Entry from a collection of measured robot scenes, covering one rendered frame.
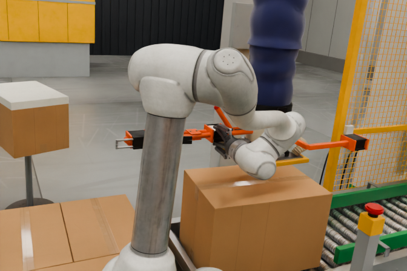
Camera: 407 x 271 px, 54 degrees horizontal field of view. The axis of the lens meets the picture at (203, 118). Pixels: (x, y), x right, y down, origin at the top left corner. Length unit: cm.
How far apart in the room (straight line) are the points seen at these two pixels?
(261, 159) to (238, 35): 147
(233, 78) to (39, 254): 151
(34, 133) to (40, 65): 592
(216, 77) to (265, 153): 58
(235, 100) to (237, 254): 104
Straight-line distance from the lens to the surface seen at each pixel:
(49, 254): 214
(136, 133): 160
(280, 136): 142
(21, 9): 871
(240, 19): 273
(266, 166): 140
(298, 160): 187
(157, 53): 98
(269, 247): 193
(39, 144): 308
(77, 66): 901
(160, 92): 97
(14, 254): 219
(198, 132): 168
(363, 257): 181
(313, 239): 205
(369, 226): 174
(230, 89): 91
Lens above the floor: 176
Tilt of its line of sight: 16 degrees down
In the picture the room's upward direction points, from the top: 5 degrees clockwise
